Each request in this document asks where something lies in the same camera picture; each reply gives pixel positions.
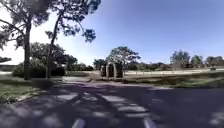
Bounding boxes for leaning pine tree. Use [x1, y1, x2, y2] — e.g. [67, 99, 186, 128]
[44, 0, 102, 80]

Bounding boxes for dark green bushes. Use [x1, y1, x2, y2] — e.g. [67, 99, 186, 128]
[12, 42, 78, 79]

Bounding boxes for grass strip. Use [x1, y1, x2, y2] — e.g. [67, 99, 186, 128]
[123, 71, 224, 89]

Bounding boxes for round-crowned tree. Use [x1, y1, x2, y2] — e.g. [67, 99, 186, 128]
[105, 46, 142, 70]

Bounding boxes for pale side path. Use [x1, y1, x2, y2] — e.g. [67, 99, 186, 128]
[61, 76, 93, 84]

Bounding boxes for tall pine tree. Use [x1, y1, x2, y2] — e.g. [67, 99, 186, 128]
[0, 0, 54, 81]

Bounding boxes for grey asphalt road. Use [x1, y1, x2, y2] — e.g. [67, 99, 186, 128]
[0, 81, 224, 128]

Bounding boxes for grass verge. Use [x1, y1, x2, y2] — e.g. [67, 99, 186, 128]
[0, 73, 64, 105]

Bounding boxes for row of distant trees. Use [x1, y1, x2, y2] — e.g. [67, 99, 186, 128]
[126, 49, 224, 72]

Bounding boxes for pale fence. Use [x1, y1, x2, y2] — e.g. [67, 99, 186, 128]
[123, 68, 224, 78]

